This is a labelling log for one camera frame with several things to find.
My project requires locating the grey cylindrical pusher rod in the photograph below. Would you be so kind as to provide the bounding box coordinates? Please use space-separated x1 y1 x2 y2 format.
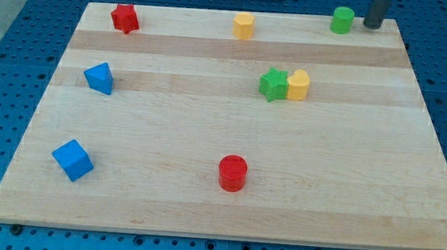
363 0 393 29

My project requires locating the green cylinder block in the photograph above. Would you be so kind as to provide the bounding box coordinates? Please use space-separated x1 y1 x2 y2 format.
330 6 355 34

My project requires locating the green star block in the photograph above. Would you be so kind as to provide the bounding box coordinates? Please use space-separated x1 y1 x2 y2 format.
258 67 288 102

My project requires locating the red star block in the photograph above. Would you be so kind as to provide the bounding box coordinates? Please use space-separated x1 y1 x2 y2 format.
111 4 140 34

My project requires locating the yellow heart block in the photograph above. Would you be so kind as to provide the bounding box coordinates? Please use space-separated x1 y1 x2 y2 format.
286 69 310 101

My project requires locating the yellow hexagon block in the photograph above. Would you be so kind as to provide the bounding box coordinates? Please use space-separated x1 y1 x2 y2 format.
233 12 256 40

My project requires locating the wooden board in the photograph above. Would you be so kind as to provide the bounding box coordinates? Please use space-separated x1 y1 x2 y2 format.
0 2 447 250

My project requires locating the red cylinder block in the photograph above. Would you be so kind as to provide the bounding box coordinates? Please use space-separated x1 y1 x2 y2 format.
218 154 248 192

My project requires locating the blue triangle block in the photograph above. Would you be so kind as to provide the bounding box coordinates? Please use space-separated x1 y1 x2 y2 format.
84 62 114 96

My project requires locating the blue cube block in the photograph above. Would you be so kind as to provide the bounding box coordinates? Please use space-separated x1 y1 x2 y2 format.
52 139 94 182

